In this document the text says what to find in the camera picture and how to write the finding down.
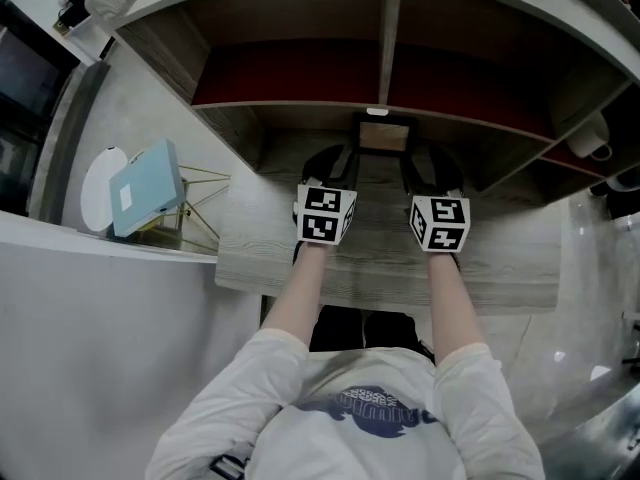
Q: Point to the white background table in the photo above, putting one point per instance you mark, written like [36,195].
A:
[80,38]

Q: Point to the black framed picture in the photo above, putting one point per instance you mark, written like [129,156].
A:
[382,135]

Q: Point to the person's white printed shirt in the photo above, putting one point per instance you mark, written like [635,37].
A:
[350,443]

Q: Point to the person's black trousers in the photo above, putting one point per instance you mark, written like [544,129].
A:
[365,330]

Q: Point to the person's left forearm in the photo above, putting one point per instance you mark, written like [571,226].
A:
[300,293]

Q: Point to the white mug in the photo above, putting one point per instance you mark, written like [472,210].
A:
[587,138]

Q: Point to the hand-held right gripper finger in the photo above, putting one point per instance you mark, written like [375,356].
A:
[412,175]
[450,178]

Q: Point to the wooden shelf desk unit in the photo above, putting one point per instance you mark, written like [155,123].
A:
[380,248]

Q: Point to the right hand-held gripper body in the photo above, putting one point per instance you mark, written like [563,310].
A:
[440,223]

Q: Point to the black bag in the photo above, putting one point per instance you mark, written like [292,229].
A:
[622,200]

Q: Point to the person's right forearm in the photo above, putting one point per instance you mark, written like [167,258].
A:
[452,308]

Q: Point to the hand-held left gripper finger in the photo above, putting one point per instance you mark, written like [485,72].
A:
[317,168]
[351,170]

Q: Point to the black cabinet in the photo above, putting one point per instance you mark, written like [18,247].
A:
[25,78]

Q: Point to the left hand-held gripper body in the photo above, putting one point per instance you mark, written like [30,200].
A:
[320,215]

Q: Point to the white round disc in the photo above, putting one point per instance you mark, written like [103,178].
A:
[97,193]

